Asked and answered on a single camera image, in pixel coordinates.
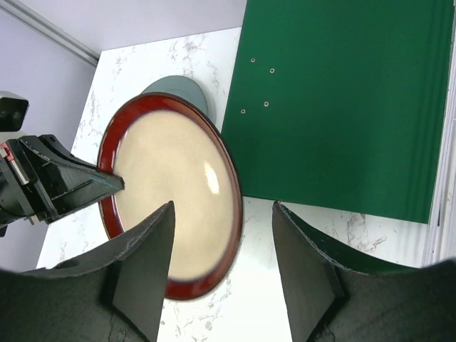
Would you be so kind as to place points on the white wire dish rack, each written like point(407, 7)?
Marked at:
point(440, 232)

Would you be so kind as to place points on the red rimmed cream plate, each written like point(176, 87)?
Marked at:
point(165, 149)

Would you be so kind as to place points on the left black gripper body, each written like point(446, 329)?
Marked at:
point(19, 196)

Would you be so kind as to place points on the left aluminium corner post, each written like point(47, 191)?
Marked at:
point(51, 31)

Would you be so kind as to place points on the grey-blue plate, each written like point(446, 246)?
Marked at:
point(186, 89)

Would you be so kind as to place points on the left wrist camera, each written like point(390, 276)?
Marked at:
point(13, 110)

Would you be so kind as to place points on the green ring binder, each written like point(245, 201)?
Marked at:
point(340, 104)

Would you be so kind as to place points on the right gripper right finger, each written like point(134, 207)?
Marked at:
point(334, 292)

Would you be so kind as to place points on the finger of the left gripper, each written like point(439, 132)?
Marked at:
point(64, 173)
point(59, 204)

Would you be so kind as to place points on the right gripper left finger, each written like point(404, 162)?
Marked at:
point(114, 292)

